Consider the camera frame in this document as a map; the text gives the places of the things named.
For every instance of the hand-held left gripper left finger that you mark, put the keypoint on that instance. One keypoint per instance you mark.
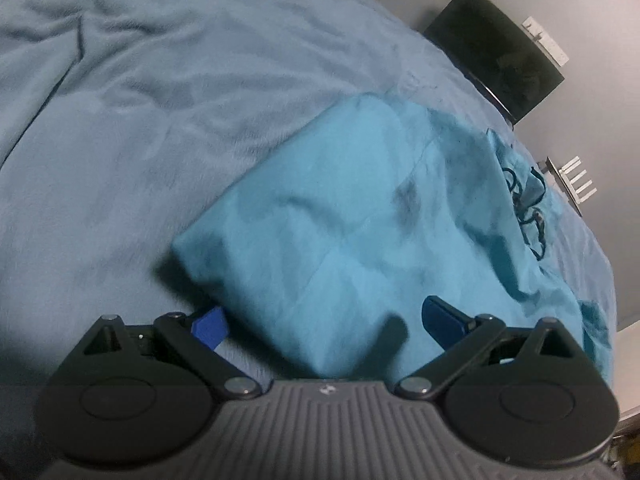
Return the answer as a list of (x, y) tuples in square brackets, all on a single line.
[(210, 327)]

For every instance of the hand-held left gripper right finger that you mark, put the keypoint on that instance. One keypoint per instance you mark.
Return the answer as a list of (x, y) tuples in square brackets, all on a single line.
[(442, 317)]

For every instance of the teal zip jacket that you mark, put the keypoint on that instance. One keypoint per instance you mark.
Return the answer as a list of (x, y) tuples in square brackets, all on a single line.
[(350, 230)]

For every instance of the grey-blue bed blanket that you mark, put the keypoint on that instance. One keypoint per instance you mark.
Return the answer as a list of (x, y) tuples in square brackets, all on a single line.
[(150, 110)]

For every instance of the black monitor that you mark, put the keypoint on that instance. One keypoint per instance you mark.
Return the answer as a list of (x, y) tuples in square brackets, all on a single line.
[(495, 55)]

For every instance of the white wall power strip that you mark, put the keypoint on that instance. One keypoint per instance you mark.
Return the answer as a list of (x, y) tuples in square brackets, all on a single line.
[(547, 42)]

